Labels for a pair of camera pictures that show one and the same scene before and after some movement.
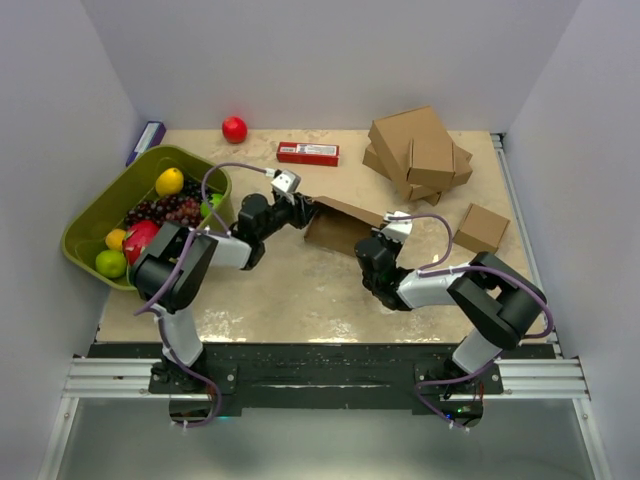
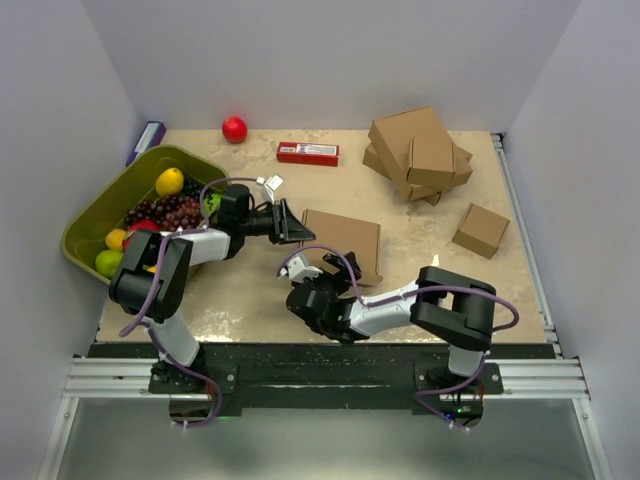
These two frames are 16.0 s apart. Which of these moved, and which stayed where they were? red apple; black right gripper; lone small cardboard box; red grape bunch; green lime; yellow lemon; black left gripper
Moved: black left gripper; black right gripper
Stayed: yellow lemon; red grape bunch; lone small cardboard box; red apple; green lime
